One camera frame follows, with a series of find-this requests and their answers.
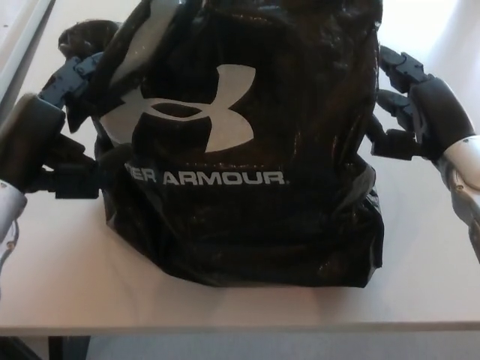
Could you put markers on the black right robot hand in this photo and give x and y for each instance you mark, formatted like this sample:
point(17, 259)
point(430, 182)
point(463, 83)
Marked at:
point(446, 108)

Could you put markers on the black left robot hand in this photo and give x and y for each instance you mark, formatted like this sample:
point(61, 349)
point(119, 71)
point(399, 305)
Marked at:
point(33, 127)

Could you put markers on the black Under Armour plastic bag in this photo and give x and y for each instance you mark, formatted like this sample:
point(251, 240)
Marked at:
point(243, 225)

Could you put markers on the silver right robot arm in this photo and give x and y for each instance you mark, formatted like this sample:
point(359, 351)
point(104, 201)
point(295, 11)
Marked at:
point(465, 180)

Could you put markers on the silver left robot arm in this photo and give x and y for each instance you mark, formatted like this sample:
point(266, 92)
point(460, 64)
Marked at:
point(9, 210)

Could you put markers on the white adjacent desk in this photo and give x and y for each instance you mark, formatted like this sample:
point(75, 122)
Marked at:
point(15, 30)

